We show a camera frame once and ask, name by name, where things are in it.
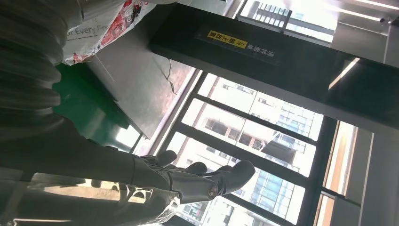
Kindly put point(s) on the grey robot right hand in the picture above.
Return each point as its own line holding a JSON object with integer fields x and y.
{"x": 78, "y": 168}

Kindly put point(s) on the green conveyor belt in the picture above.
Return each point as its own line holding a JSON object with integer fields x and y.
{"x": 87, "y": 109}

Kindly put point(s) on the black inbound scanner machine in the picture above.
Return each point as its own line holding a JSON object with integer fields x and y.
{"x": 280, "y": 78}

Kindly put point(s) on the slatted ceiling vent grille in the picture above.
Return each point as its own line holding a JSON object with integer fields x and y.
{"x": 268, "y": 14}

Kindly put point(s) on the black window frame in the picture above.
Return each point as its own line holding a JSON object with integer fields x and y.
{"x": 311, "y": 187}

